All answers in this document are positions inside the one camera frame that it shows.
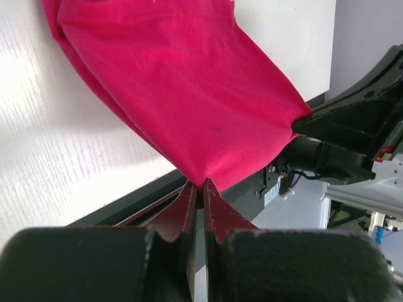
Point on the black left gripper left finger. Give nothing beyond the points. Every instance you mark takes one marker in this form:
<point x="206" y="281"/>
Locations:
<point x="101" y="264"/>

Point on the magenta t shirt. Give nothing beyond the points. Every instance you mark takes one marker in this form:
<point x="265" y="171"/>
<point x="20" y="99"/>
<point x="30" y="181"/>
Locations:
<point x="186" y="78"/>

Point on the right slotted cable duct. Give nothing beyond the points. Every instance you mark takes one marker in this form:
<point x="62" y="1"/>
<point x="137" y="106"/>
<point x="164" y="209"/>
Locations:
<point x="271" y="194"/>

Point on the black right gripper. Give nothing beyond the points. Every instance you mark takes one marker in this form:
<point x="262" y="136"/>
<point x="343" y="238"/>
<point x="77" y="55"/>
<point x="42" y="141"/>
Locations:
<point x="343" y="137"/>

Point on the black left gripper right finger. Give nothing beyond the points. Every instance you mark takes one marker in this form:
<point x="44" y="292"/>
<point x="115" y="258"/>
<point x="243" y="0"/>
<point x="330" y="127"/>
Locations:
<point x="246" y="263"/>

